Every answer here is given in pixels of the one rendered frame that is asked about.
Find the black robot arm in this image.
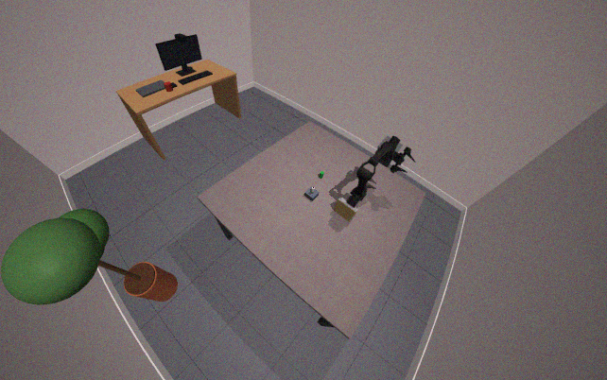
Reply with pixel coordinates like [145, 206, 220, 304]
[347, 136, 405, 208]

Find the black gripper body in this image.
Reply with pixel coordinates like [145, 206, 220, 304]
[389, 147, 412, 173]

